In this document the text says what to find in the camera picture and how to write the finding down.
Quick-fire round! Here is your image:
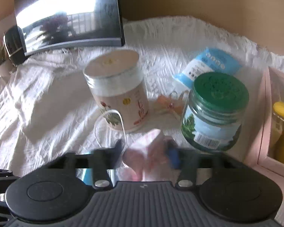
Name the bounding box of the pink cardboard box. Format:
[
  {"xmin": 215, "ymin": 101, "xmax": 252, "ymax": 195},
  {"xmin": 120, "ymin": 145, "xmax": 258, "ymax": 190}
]
[{"xmin": 245, "ymin": 66, "xmax": 284, "ymax": 209}]

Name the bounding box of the blue plastic packet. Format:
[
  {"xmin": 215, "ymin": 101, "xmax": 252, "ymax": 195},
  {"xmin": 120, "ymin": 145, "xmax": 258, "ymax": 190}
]
[{"xmin": 173, "ymin": 47, "xmax": 242, "ymax": 93}]

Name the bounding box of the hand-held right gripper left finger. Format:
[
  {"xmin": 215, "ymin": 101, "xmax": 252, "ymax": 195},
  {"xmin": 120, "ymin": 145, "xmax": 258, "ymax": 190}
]
[{"xmin": 46, "ymin": 139, "xmax": 126, "ymax": 190}]

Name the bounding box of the green lid glass jar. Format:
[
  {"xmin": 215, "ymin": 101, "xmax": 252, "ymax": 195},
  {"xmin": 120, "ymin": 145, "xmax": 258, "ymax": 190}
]
[{"xmin": 181, "ymin": 72, "xmax": 250, "ymax": 152}]

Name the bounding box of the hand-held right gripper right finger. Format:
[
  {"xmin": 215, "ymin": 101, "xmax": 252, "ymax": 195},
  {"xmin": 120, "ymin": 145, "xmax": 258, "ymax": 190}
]
[{"xmin": 164, "ymin": 140, "xmax": 242, "ymax": 188}]

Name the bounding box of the black round object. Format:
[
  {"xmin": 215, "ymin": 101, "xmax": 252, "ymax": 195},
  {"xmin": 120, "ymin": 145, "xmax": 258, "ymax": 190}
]
[{"xmin": 3, "ymin": 26, "xmax": 27, "ymax": 67}]

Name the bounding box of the cream floral canister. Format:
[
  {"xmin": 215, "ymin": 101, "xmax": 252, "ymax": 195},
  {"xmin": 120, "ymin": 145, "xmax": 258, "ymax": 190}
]
[{"xmin": 83, "ymin": 50, "xmax": 150, "ymax": 133}]

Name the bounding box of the white textured blanket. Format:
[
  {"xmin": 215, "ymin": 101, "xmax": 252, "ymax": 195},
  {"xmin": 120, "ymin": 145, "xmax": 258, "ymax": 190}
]
[{"xmin": 0, "ymin": 16, "xmax": 284, "ymax": 227}]

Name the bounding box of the black computer monitor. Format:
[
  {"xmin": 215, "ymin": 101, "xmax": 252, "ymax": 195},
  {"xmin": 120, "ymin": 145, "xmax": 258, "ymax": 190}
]
[{"xmin": 13, "ymin": 0, "xmax": 126, "ymax": 57}]

